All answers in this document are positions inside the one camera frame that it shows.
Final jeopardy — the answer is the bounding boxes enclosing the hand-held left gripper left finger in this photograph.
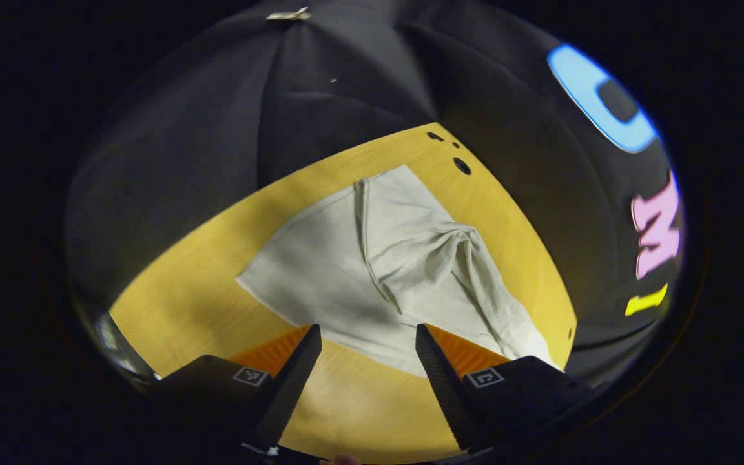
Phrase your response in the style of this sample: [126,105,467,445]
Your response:
[148,323,323,455]

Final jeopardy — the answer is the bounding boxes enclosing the white jeans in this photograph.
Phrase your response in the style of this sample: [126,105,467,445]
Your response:
[236,165,557,378]

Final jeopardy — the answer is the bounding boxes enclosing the black backdrop cloth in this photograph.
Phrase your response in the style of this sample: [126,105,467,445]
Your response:
[65,0,686,388]

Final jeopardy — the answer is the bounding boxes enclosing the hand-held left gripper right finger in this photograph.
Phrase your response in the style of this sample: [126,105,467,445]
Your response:
[415,323,597,454]

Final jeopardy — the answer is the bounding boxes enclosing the silver metal clamp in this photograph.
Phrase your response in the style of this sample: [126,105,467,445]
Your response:
[265,6,313,22]

